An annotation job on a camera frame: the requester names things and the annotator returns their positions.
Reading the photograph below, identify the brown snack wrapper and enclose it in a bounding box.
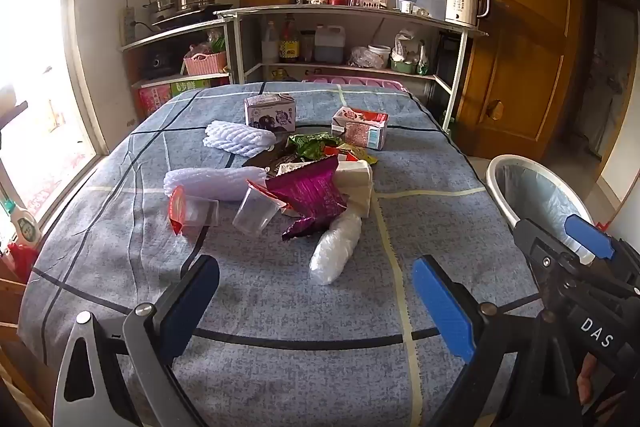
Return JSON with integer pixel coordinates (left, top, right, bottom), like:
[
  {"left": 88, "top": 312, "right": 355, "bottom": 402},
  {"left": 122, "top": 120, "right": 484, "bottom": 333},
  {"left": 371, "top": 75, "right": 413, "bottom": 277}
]
[{"left": 242, "top": 142, "right": 301, "bottom": 170}]

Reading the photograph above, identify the clear plastic cup red lid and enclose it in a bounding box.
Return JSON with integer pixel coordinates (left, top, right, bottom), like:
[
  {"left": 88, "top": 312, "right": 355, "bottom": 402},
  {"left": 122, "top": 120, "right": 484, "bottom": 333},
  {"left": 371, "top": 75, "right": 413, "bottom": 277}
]
[
  {"left": 169, "top": 186, "right": 220, "bottom": 235},
  {"left": 232, "top": 181, "right": 286, "bottom": 236}
]

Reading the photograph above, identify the green snack bag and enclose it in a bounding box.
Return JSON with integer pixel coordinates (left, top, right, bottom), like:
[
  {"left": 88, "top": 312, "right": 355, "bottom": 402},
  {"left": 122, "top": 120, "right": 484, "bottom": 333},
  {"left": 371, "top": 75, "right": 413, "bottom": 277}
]
[{"left": 287, "top": 133, "right": 346, "bottom": 162}]

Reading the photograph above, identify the yellow snack packet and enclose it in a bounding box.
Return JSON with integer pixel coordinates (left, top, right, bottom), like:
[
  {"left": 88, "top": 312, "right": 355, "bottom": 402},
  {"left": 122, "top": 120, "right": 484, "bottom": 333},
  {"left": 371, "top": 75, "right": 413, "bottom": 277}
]
[{"left": 325, "top": 144, "right": 379, "bottom": 165}]

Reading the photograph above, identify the black induction cooker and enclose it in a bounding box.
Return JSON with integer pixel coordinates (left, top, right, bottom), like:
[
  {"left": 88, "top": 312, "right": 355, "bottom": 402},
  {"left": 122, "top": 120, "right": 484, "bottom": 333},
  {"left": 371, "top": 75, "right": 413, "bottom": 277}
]
[{"left": 151, "top": 4, "right": 234, "bottom": 28}]

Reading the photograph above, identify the pink storage box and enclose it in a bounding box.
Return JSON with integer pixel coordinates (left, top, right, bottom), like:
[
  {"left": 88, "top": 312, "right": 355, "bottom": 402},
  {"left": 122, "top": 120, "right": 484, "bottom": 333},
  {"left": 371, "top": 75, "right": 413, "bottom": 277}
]
[{"left": 302, "top": 76, "right": 412, "bottom": 94}]

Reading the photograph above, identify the white electric kettle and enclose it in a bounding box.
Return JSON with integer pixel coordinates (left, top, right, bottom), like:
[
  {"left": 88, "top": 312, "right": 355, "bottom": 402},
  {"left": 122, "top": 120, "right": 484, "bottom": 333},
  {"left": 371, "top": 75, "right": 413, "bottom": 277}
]
[{"left": 445, "top": 0, "right": 492, "bottom": 28}]

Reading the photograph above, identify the magenta snack bag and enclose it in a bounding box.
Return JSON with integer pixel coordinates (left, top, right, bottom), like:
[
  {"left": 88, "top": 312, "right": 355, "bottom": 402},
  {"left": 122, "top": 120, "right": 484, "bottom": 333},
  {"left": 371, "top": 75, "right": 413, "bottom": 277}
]
[{"left": 265, "top": 156, "right": 348, "bottom": 242}]

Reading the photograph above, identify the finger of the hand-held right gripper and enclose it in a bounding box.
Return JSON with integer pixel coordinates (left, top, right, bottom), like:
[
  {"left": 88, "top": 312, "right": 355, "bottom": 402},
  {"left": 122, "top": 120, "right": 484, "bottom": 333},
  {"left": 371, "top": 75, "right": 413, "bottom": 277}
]
[
  {"left": 565, "top": 214, "right": 640, "bottom": 295},
  {"left": 512, "top": 218, "right": 631, "bottom": 303}
]

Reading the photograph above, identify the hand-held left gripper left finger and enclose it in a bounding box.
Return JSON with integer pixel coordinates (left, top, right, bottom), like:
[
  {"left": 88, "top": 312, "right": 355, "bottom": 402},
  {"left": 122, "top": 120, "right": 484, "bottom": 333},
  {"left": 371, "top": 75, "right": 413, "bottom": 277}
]
[{"left": 52, "top": 253, "right": 221, "bottom": 427}]

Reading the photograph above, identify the pink woven basket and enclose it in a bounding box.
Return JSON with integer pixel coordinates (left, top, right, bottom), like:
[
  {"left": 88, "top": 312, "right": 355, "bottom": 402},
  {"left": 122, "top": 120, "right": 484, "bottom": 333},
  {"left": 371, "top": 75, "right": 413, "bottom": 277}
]
[{"left": 183, "top": 51, "right": 228, "bottom": 76}]

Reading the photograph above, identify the blue checked tablecloth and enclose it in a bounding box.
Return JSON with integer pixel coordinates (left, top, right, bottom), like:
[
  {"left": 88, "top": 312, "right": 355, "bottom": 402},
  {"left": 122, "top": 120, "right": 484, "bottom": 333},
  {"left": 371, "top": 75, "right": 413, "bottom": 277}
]
[{"left": 17, "top": 82, "right": 551, "bottom": 427}]

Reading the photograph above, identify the low white shelf unit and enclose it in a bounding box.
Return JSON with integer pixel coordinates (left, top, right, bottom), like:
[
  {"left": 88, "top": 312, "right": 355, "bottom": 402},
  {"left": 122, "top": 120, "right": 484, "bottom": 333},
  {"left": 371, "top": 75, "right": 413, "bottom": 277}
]
[{"left": 118, "top": 18, "right": 236, "bottom": 118}]

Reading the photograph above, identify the white paper package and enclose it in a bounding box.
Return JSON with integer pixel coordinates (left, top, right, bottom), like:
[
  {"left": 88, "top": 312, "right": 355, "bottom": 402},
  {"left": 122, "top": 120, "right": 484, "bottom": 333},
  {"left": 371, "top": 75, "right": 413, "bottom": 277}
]
[{"left": 335, "top": 159, "right": 375, "bottom": 218}]

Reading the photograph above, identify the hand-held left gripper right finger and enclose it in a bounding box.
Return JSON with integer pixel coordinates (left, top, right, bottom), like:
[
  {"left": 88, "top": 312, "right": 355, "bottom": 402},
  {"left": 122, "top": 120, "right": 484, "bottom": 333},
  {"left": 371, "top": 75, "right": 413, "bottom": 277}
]
[{"left": 411, "top": 255, "right": 583, "bottom": 427}]

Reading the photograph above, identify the white bottle green cap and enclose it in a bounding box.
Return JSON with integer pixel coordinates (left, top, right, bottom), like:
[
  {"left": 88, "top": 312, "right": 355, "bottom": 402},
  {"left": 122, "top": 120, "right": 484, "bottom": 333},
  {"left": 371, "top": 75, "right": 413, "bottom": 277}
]
[{"left": 0, "top": 199, "right": 43, "bottom": 248}]

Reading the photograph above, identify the red plastic bag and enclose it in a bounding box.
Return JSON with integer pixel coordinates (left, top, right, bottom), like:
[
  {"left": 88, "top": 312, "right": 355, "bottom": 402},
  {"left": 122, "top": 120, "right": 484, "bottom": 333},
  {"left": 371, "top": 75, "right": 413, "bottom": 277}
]
[{"left": 5, "top": 242, "right": 38, "bottom": 283}]

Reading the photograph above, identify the clear bin liner bag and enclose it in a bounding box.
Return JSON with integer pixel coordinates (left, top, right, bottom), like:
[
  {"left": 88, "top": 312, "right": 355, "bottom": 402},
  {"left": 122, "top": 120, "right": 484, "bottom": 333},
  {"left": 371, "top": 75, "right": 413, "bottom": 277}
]
[{"left": 500, "top": 162, "right": 596, "bottom": 253}]

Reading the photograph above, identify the red-capped sauce bottle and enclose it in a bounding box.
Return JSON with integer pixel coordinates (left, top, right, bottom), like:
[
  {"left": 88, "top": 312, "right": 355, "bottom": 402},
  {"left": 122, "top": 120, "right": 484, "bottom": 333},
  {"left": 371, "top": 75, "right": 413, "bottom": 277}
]
[{"left": 279, "top": 14, "right": 301, "bottom": 62}]

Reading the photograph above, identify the clear plastic storage box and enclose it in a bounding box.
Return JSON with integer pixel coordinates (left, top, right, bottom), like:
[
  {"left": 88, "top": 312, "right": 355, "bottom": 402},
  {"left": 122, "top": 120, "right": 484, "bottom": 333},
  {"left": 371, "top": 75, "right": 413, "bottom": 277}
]
[{"left": 393, "top": 0, "right": 448, "bottom": 20}]

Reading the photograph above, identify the person's right hand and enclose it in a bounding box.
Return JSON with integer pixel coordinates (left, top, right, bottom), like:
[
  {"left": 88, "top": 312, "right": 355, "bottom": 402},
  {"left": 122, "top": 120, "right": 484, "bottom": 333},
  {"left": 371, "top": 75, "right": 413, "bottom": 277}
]
[{"left": 575, "top": 351, "right": 608, "bottom": 408}]

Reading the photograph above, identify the white food bag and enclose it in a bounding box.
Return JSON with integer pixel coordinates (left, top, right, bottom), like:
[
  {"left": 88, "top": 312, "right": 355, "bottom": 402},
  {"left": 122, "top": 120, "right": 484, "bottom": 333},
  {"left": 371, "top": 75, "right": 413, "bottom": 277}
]
[{"left": 392, "top": 29, "right": 426, "bottom": 62}]

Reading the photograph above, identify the green cardboard box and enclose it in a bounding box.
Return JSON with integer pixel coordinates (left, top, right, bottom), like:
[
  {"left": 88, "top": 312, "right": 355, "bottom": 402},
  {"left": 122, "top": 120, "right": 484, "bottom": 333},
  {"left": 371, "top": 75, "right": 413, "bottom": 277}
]
[{"left": 170, "top": 78, "right": 211, "bottom": 95}]

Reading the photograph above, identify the translucent plastic bag roll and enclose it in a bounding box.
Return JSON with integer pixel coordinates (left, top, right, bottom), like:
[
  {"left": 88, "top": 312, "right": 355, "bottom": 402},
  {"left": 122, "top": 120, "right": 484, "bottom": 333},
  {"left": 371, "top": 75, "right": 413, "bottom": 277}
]
[{"left": 309, "top": 211, "right": 362, "bottom": 285}]

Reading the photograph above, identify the white plastic bottle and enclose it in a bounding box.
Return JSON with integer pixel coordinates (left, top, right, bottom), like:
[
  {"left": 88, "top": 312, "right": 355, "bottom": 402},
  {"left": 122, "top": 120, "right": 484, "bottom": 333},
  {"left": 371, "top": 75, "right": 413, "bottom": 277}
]
[{"left": 261, "top": 21, "right": 279, "bottom": 64}]

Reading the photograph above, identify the red strawberry milk carton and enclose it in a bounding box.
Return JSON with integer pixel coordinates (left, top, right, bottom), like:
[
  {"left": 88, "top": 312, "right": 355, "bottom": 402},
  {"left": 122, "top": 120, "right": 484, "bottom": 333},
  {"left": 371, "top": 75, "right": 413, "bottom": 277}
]
[{"left": 331, "top": 106, "right": 390, "bottom": 151}]

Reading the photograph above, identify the white window frame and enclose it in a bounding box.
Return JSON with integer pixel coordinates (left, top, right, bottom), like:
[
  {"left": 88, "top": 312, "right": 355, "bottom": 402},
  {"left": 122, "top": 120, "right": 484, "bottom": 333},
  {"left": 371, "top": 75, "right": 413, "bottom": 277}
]
[{"left": 0, "top": 0, "right": 131, "bottom": 228}]

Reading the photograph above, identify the crumpled plastic bag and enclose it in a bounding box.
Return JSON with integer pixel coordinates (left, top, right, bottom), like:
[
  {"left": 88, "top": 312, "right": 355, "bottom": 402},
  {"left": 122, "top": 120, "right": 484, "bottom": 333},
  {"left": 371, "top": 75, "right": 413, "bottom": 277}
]
[{"left": 348, "top": 46, "right": 383, "bottom": 68}]

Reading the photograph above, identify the white trash bin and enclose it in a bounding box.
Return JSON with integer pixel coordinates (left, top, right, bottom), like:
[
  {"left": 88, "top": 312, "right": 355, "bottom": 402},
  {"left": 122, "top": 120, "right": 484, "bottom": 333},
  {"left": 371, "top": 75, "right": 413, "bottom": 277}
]
[{"left": 486, "top": 154, "right": 598, "bottom": 258}]

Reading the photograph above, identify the plastic jug dark liquid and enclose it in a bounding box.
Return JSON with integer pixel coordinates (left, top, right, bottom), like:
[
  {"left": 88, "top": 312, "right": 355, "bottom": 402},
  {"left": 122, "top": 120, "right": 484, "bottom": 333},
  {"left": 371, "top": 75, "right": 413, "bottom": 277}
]
[{"left": 314, "top": 24, "right": 347, "bottom": 62}]

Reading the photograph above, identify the wooden door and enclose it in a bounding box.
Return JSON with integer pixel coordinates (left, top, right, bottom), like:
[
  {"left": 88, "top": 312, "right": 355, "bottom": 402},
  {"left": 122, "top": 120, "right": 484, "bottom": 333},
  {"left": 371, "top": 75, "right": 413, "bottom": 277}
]
[{"left": 457, "top": 0, "right": 586, "bottom": 160}]

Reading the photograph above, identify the purple milk carton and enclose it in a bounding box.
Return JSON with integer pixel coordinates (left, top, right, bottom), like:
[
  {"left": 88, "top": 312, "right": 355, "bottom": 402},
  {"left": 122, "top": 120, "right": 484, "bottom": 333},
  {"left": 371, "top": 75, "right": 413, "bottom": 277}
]
[{"left": 244, "top": 93, "right": 297, "bottom": 131}]

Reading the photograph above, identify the small black appliance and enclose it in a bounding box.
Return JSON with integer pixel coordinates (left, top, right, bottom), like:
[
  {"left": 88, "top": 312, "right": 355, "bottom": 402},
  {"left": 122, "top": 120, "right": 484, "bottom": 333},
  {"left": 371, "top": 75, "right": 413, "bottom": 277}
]
[{"left": 142, "top": 49, "right": 183, "bottom": 80}]

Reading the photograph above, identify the white power strip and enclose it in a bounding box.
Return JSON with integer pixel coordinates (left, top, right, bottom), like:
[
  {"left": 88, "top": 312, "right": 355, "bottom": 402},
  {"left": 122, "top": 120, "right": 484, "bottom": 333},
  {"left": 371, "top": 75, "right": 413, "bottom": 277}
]
[{"left": 121, "top": 7, "right": 137, "bottom": 46}]

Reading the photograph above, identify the red cardboard box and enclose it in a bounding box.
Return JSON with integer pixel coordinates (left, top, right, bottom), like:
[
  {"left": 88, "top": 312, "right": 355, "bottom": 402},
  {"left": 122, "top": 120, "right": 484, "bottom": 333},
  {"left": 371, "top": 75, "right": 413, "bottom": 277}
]
[{"left": 138, "top": 86, "right": 173, "bottom": 118}]

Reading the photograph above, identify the white foam fruit net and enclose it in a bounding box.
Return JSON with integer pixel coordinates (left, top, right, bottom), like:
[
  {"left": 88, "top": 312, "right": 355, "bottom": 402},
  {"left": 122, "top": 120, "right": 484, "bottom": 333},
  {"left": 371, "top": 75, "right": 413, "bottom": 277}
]
[
  {"left": 163, "top": 167, "right": 268, "bottom": 202},
  {"left": 202, "top": 120, "right": 277, "bottom": 156}
]

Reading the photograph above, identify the white plastic tub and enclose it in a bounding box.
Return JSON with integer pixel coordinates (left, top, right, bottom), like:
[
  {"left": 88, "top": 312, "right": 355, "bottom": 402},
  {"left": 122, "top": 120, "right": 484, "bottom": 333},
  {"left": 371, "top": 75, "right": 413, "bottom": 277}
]
[{"left": 367, "top": 45, "right": 392, "bottom": 68}]

